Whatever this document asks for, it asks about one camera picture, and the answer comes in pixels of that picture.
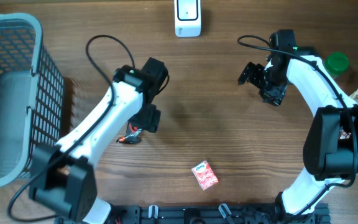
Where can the white barcode scanner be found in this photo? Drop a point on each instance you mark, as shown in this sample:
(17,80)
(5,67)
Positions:
(187,18)

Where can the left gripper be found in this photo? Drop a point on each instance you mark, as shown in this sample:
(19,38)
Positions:
(150,122)

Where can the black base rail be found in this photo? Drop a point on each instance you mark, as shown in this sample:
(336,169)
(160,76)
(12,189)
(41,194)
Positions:
(257,213)

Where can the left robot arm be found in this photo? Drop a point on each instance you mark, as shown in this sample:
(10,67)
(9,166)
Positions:
(67,184)

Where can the grey plastic shopping basket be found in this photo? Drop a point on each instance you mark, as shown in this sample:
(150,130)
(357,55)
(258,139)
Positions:
(31,95)

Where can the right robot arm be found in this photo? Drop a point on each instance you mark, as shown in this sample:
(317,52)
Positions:
(330,151)

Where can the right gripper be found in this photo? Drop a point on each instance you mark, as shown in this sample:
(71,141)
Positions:
(275,96)

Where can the black red snack packet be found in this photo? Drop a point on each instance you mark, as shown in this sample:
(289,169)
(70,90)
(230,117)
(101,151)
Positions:
(131,136)

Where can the red tissue packet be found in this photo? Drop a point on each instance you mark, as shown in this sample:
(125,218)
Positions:
(205,176)

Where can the green lid glass jar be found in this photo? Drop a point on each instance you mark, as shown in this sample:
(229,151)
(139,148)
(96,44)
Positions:
(336,64)

